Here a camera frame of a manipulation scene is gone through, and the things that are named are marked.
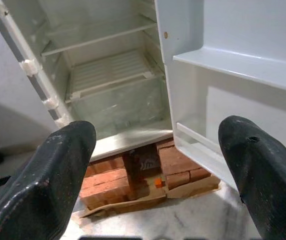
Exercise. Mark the clear crisper drawer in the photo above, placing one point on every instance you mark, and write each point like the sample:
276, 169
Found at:
123, 107

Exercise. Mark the silver fridge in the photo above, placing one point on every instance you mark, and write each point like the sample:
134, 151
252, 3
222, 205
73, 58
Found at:
123, 143

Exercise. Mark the white fridge door bin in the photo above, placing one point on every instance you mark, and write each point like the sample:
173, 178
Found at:
195, 146

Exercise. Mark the white ribbed fridge shelf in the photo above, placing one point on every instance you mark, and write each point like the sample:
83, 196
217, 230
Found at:
108, 72

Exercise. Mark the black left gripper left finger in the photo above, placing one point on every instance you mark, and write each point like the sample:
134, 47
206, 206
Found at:
38, 180

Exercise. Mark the red brick stack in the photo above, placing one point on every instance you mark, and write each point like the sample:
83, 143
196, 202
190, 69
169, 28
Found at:
175, 165
108, 182

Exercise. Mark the clear glass fridge shelf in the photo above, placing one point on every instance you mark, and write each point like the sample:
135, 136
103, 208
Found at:
95, 37

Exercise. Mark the brown cardboard sheet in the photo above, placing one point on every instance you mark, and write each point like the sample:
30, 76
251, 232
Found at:
138, 202

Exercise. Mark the white fridge door shelf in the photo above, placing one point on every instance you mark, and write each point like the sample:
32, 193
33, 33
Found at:
233, 66

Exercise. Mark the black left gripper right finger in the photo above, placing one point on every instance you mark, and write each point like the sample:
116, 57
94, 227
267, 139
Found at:
265, 175

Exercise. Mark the small orange cube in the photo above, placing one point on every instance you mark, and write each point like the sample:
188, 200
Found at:
158, 183

